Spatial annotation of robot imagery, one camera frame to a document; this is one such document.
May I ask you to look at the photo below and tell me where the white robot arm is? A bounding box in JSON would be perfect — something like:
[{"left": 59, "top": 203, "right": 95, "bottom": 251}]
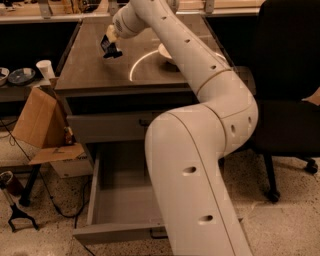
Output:
[{"left": 107, "top": 0, "right": 258, "bottom": 256}]

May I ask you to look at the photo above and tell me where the grey drawer cabinet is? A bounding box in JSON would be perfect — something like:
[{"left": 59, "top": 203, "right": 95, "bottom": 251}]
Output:
[{"left": 53, "top": 14, "right": 238, "bottom": 168}]

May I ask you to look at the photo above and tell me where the grey upper drawer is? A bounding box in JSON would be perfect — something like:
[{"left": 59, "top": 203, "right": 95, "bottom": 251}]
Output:
[{"left": 67, "top": 111, "right": 161, "bottom": 144}]

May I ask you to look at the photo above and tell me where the grey open lower drawer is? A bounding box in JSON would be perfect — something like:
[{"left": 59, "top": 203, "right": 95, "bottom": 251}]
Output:
[{"left": 72, "top": 139, "right": 244, "bottom": 246}]

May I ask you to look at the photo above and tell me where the white paper cup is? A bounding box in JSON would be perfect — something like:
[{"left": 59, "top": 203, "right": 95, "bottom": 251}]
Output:
[{"left": 36, "top": 60, "right": 55, "bottom": 80}]

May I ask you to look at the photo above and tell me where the wooden back shelf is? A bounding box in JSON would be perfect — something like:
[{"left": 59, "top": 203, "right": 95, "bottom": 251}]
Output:
[{"left": 0, "top": 0, "right": 266, "bottom": 24}]

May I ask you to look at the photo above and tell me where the blue plate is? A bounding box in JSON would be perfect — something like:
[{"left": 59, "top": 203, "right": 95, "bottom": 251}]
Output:
[{"left": 8, "top": 68, "right": 36, "bottom": 86}]

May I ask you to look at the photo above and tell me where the white bowl at left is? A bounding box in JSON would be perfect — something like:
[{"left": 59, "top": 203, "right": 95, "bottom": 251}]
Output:
[{"left": 0, "top": 67, "right": 10, "bottom": 87}]

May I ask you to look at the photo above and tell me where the brown cardboard box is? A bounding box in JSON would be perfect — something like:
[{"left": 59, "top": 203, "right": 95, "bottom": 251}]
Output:
[{"left": 12, "top": 83, "right": 84, "bottom": 165}]

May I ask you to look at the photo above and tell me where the white cardboard box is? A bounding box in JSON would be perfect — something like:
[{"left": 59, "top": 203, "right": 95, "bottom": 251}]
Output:
[{"left": 51, "top": 153, "right": 93, "bottom": 178}]

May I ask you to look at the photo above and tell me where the black office chair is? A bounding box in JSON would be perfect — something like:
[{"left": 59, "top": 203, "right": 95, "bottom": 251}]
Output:
[{"left": 218, "top": 0, "right": 320, "bottom": 204}]

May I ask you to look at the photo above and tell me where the black table leg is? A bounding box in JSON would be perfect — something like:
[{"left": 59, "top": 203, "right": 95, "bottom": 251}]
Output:
[{"left": 19, "top": 164, "right": 41, "bottom": 207}]

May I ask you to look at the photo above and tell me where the black grabber tool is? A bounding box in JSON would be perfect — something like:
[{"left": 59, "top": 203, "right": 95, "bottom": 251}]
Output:
[{"left": 0, "top": 182, "right": 39, "bottom": 232}]

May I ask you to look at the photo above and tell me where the black floor cable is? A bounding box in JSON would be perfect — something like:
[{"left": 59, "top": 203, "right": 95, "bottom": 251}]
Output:
[{"left": 0, "top": 118, "right": 98, "bottom": 256}]

